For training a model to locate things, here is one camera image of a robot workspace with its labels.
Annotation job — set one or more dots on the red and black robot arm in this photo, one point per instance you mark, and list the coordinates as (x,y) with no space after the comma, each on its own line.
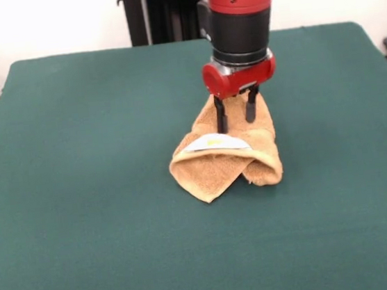
(238,17)

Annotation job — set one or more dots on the dark green table cloth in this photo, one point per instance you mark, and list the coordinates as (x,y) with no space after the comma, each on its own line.
(81,200)

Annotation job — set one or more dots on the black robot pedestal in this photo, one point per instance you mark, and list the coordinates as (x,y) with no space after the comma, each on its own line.
(164,15)

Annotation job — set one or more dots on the tan terry towel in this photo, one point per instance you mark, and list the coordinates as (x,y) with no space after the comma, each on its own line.
(262,137)

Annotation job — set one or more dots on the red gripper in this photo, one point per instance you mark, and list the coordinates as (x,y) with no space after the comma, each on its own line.
(217,81)

